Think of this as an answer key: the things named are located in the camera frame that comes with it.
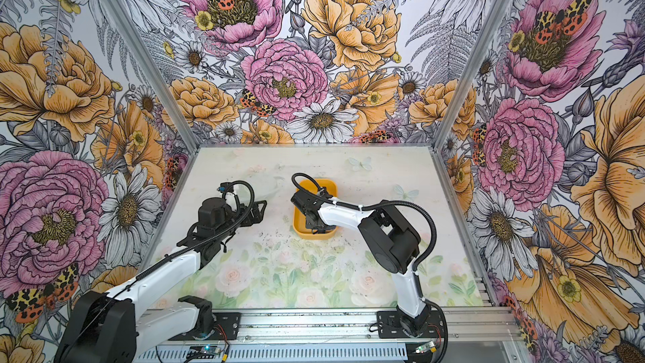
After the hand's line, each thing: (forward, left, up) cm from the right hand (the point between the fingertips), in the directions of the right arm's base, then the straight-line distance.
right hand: (322, 228), depth 94 cm
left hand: (+2, +22, +11) cm, 25 cm away
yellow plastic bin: (+3, +9, +1) cm, 9 cm away
